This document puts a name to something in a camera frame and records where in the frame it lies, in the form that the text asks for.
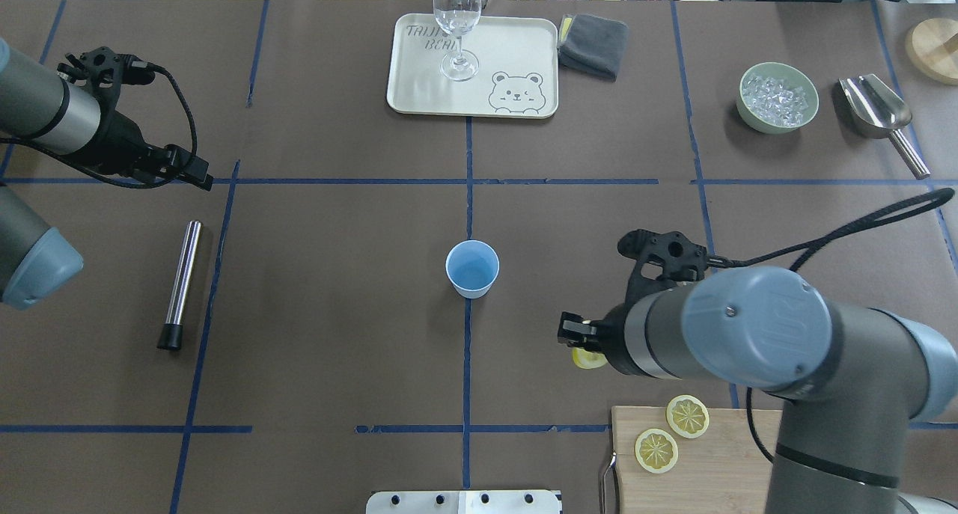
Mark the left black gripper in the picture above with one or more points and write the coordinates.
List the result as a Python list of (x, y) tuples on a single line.
[(121, 143)]

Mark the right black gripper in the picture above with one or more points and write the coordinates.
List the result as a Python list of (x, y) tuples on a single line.
[(612, 335)]

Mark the yellow lemon slice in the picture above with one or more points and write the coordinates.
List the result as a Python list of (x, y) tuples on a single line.
[(588, 360)]

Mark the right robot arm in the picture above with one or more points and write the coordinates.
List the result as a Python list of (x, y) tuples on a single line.
[(852, 379)]

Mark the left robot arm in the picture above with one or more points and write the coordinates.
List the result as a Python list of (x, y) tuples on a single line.
[(70, 116)]

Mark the light blue plastic cup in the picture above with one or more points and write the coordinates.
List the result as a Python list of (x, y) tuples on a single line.
[(472, 267)]

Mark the lemon slice on board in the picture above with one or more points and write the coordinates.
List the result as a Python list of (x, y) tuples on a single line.
[(656, 451), (687, 416)]

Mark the steel muddler black tip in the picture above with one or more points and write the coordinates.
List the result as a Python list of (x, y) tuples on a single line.
[(171, 335)]

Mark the wooden cutting board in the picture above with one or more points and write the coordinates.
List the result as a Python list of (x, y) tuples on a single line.
[(720, 472)]

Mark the cream bear tray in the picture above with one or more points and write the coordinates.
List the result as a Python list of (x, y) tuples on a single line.
[(517, 73)]

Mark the grey folded cloth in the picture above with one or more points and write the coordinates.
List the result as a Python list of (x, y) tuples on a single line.
[(593, 45)]

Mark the green bowl with ice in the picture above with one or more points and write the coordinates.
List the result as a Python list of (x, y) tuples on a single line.
[(776, 98)]

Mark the clear wine glass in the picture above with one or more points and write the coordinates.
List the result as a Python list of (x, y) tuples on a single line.
[(457, 18)]

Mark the steel ice scoop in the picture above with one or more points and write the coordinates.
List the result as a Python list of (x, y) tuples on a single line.
[(878, 112)]

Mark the wooden round stand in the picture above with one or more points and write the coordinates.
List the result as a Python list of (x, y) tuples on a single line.
[(931, 46)]

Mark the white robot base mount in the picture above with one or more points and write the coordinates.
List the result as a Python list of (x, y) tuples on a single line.
[(466, 501)]

